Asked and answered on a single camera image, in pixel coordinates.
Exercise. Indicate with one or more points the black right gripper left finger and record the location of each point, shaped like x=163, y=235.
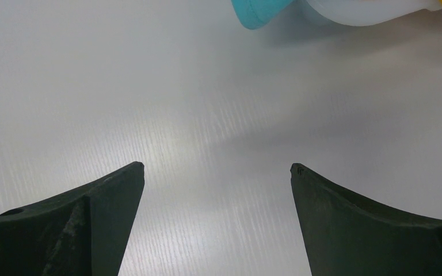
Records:
x=83, y=231

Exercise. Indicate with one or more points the teal t-shirt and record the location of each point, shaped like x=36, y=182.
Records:
x=254, y=14

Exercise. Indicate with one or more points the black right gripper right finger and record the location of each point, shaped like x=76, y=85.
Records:
x=346, y=233

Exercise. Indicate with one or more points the white plastic laundry basket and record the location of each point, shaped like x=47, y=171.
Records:
x=362, y=13

